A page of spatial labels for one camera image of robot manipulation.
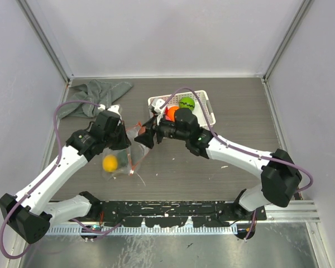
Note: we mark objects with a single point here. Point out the white plastic basket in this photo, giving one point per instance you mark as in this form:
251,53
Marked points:
203,109

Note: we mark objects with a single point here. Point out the orange fruit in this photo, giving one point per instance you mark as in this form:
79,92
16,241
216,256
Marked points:
170,115

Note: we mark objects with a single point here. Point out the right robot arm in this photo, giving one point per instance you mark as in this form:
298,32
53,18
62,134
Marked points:
278,174

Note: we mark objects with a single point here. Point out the grey cloth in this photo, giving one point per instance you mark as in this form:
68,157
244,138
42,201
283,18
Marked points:
94,91

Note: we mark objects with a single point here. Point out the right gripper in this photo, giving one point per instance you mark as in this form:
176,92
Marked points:
151,128

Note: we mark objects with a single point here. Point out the grey cable duct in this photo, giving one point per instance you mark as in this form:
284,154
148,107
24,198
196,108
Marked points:
75,229

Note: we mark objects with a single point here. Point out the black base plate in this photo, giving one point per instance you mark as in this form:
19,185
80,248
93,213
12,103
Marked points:
166,214

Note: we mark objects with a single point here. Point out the clear zip top bag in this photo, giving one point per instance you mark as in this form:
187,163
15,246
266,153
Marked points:
136,153

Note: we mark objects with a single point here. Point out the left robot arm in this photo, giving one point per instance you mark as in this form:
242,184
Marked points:
79,149

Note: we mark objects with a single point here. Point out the yellow lemon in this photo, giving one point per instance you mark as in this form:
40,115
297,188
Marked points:
110,163

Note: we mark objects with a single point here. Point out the green avocado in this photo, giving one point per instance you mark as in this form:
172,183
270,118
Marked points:
122,159

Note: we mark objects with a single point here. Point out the green watermelon ball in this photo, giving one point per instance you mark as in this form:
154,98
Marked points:
187,102

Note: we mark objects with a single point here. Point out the brown passion fruit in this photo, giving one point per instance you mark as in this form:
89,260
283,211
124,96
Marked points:
142,130

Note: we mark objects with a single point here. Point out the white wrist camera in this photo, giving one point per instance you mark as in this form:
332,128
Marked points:
158,108
114,108

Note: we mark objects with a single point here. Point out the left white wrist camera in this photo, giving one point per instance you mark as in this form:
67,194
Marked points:
114,108

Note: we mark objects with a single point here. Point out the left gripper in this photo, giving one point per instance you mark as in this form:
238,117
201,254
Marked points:
125,141

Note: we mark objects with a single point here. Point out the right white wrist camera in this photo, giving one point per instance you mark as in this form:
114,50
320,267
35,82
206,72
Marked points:
158,108

